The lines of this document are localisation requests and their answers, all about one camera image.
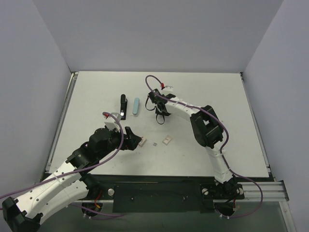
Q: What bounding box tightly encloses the light blue white stapler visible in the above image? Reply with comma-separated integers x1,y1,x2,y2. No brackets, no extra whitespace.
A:
132,98,140,116

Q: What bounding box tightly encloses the beige staple box tray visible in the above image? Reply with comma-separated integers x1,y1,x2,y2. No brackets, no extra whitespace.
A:
162,135,173,145

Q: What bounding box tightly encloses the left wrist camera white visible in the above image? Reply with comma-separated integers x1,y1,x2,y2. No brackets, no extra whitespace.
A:
102,112,121,132

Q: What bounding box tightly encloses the staple box with red label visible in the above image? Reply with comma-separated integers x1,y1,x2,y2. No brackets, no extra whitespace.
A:
138,137,147,147

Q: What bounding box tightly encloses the black stapler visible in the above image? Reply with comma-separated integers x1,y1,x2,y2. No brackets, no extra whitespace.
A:
120,94,127,120

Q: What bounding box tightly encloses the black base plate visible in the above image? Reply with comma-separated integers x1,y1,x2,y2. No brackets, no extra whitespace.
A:
80,174,244,214

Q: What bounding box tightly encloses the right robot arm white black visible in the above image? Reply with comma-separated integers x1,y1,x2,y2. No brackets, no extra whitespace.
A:
147,89,233,198

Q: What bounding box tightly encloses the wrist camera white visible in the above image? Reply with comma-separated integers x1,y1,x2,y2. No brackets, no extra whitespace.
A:
161,86,173,92
102,112,121,132

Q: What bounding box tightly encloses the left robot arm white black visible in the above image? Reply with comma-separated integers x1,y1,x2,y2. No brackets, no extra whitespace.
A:
2,127,142,232

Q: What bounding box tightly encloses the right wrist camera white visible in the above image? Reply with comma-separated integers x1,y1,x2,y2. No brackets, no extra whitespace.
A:
161,86,173,92

